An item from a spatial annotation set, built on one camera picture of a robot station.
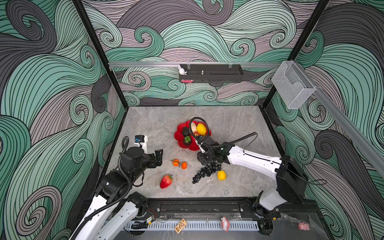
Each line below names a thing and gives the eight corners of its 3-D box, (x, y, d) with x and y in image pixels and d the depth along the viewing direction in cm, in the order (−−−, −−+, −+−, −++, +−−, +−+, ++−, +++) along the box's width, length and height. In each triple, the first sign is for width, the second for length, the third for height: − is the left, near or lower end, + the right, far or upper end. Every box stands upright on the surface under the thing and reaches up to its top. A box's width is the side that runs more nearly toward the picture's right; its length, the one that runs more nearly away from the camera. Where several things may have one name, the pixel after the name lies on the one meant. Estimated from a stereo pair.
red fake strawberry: (160, 188, 82) (159, 186, 79) (162, 176, 86) (161, 174, 83) (171, 188, 82) (170, 186, 79) (172, 176, 86) (171, 174, 83)
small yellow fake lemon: (217, 180, 84) (218, 178, 81) (216, 172, 87) (217, 170, 84) (226, 180, 84) (227, 178, 81) (225, 172, 87) (226, 170, 84)
